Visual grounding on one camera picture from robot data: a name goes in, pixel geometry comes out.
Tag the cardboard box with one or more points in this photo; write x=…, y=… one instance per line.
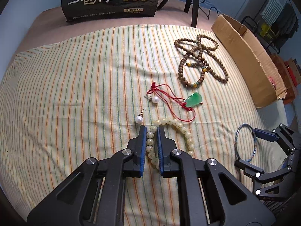
x=235, y=37

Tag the thin blue bangle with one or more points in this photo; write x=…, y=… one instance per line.
x=255, y=143

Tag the black metal clothes rack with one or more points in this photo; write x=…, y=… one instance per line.
x=249, y=17

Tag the striped cloth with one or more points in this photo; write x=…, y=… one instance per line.
x=82, y=98

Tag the dark hanging clothes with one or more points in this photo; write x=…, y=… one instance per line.
x=288, y=21

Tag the yellow crate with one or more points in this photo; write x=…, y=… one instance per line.
x=267, y=30

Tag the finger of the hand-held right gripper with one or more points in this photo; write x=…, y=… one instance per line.
x=265, y=134
x=249, y=168

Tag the pearl earring with silver stud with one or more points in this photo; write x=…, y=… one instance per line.
x=155, y=100

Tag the black printed snack bag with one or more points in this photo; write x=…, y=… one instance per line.
x=105, y=0

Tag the red box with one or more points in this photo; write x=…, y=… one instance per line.
x=294, y=73

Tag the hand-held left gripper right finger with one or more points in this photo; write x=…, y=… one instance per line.
x=160, y=150

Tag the tan bedsheet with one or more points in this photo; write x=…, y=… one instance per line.
x=164, y=16

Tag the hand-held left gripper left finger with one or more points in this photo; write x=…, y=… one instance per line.
x=142, y=150

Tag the pearl earring with gold hook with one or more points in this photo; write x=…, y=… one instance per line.
x=138, y=119

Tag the black tripod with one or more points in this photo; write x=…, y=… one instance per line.
x=195, y=4

